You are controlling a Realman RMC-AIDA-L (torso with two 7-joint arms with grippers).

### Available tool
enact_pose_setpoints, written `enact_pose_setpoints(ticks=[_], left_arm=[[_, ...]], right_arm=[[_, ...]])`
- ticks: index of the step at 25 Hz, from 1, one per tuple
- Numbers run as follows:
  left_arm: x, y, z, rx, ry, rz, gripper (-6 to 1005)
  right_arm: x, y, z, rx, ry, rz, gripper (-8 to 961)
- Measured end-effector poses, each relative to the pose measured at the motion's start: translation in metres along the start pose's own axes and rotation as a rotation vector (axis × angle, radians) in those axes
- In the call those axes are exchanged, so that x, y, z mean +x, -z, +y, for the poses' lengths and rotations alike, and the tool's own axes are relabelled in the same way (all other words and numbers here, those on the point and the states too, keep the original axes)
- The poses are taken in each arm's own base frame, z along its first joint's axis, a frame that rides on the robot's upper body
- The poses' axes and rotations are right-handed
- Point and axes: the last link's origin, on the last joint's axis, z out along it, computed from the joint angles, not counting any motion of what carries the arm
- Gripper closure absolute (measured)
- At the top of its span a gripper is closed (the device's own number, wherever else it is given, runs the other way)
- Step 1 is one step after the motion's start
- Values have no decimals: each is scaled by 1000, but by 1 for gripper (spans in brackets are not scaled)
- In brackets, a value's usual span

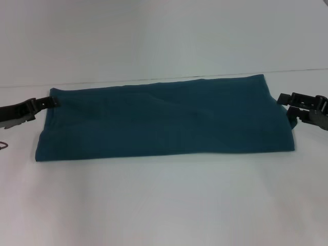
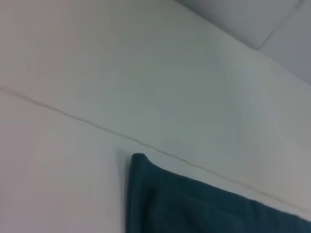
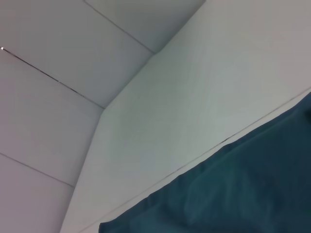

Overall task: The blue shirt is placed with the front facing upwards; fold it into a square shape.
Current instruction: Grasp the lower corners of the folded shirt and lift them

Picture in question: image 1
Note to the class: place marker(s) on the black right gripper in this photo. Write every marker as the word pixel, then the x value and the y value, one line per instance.
pixel 320 112

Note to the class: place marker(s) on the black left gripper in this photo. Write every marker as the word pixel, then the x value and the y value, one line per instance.
pixel 16 112

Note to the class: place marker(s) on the teal t-shirt with FREE print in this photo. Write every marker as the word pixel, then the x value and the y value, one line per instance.
pixel 166 120

